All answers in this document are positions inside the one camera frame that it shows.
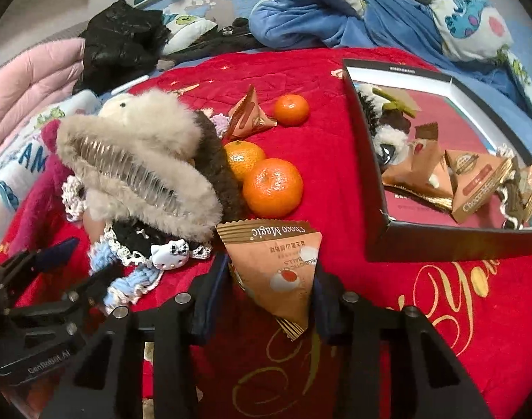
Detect red printed blanket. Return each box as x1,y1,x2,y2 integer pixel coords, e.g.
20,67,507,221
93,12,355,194
0,47,532,419

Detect black plastic bag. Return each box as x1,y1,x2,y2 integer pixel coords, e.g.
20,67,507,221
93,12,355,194
74,0,171,94

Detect white fluffy hair clip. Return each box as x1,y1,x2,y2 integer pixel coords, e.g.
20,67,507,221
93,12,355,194
98,94,136,118

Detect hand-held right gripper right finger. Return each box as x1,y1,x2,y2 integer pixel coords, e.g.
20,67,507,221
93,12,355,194
314,271,493,419

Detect tangerine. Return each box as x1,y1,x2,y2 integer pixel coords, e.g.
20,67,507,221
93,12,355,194
223,140,267,184
273,94,310,126
242,158,304,219

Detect beige fur hair claw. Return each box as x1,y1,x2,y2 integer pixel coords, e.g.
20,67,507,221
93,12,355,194
55,88,225,243

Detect white cartoon print pillow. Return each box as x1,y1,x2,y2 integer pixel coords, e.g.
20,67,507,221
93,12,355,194
0,89,101,249

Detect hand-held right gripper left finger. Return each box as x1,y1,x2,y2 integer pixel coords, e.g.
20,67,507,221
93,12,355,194
39,253,229,419

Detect black box with silver rim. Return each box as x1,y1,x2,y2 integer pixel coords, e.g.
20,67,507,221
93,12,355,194
341,58,532,263

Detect dark clothes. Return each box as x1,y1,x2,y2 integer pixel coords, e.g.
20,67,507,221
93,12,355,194
161,17,262,59

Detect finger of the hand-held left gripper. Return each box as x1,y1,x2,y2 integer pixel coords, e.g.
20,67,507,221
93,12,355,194
65,266,125,315
32,238,81,271

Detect pink crochet scrunchie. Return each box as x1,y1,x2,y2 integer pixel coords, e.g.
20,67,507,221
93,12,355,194
211,113,232,140

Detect green and white hair clip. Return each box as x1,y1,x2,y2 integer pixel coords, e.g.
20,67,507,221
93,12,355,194
357,84,419,116

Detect cartoon print blue quilt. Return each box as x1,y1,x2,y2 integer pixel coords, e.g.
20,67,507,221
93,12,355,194
250,0,532,123

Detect pink quilt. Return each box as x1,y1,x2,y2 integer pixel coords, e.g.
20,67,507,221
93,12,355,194
0,37,88,153

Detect white cat hair clip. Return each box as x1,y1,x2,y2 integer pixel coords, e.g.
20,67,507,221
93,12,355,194
113,220,212,269

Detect white pen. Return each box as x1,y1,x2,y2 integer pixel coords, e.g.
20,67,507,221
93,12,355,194
110,75,150,96

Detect small dark brown packet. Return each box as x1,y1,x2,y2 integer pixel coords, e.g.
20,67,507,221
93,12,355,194
414,122,441,141

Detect blue crochet scrunchie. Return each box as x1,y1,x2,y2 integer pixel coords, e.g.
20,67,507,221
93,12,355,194
89,236,164,310

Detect brown fuzzy hair claw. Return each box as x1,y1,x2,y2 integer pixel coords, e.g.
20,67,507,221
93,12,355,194
192,109,249,228

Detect black and white fuzzy clip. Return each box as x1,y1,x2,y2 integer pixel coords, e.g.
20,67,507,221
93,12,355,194
366,109,412,171

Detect light blue bed sheet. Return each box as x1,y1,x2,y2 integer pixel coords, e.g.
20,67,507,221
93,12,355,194
135,0,532,114

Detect small white cartoon pillow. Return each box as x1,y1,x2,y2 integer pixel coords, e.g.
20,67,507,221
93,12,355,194
161,0,218,55

